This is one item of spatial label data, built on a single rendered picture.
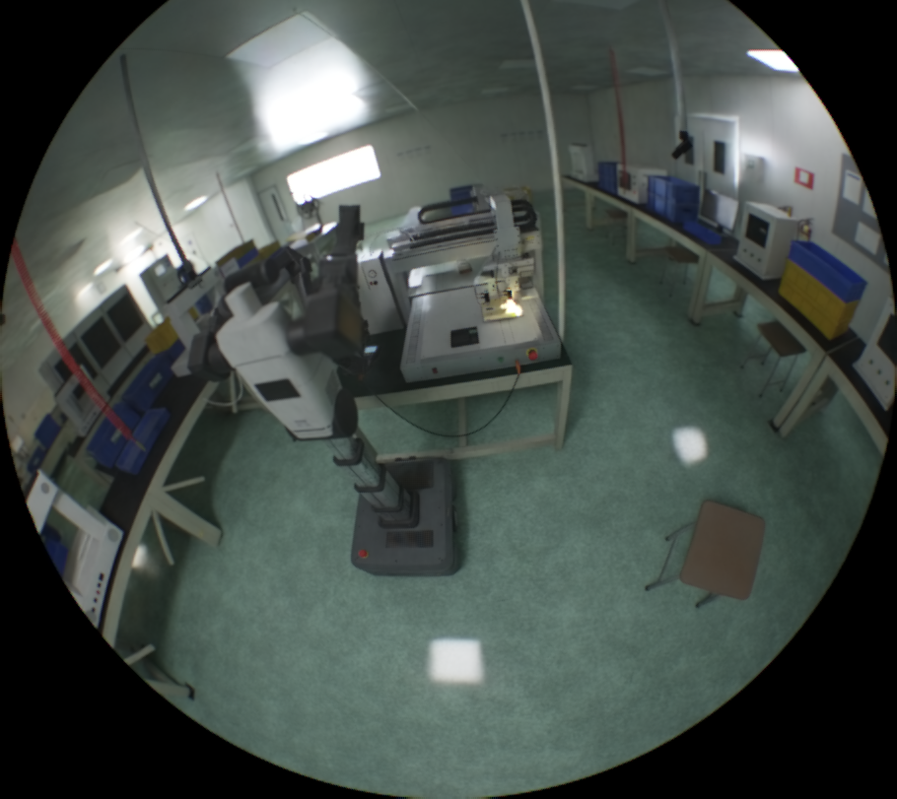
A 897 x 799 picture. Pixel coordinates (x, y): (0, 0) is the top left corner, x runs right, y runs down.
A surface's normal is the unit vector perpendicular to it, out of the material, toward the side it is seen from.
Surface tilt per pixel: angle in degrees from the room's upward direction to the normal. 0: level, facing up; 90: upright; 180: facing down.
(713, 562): 1
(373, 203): 90
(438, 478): 0
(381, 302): 90
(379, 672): 0
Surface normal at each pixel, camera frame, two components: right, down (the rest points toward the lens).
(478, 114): 0.00, 0.62
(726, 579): -0.27, -0.69
